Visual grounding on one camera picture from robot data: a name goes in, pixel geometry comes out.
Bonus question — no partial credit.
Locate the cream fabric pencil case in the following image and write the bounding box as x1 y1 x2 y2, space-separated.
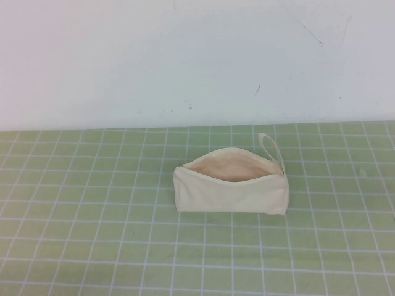
173 132 289 216

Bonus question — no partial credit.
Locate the green grid table mat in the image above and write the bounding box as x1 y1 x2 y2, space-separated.
0 120 395 296

